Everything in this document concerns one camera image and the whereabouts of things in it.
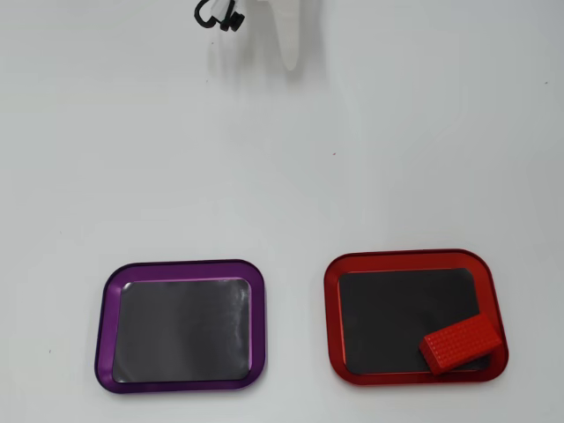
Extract red metal tray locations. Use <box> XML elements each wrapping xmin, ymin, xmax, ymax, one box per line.
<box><xmin>323</xmin><ymin>249</ymin><xmax>510</xmax><ymax>388</ymax></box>

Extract red studded block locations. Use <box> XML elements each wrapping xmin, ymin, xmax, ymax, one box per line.
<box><xmin>417</xmin><ymin>312</ymin><xmax>503</xmax><ymax>376</ymax></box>

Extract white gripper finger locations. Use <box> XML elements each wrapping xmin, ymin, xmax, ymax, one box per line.
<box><xmin>271</xmin><ymin>0</ymin><xmax>306</xmax><ymax>72</ymax></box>

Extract purple metal tray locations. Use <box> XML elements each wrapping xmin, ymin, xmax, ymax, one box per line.
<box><xmin>93</xmin><ymin>258</ymin><xmax>268</xmax><ymax>394</ymax></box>

